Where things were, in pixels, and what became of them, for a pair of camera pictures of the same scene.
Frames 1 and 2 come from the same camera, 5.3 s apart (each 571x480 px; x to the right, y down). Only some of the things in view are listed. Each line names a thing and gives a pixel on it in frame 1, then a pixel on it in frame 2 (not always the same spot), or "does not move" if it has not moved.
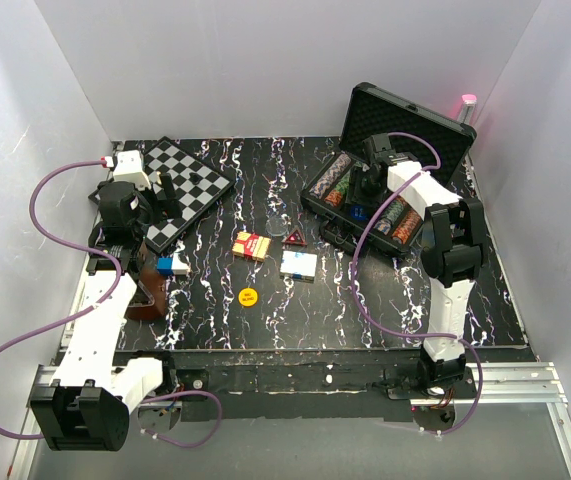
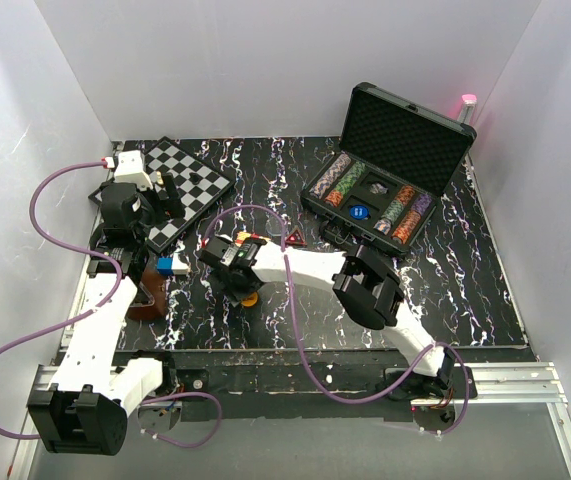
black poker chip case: (352, 197) does not move
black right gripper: (356, 193) → (233, 294)
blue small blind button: (358, 212) does not move
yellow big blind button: (247, 296) does not move
